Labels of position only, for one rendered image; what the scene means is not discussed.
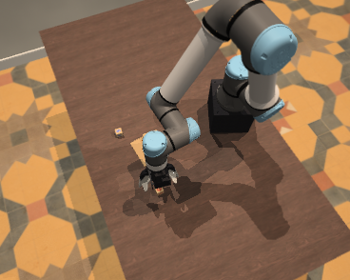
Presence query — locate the tan flat mat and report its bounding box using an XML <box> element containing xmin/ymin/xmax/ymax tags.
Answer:
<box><xmin>130</xmin><ymin>137</ymin><xmax>146</xmax><ymax>167</ymax></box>

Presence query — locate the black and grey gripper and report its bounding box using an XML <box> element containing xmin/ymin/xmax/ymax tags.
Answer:
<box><xmin>139</xmin><ymin>163</ymin><xmax>179</xmax><ymax>191</ymax></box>

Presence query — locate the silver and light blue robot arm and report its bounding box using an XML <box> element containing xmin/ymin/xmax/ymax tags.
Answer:
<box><xmin>143</xmin><ymin>0</ymin><xmax>298</xmax><ymax>171</ymax></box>

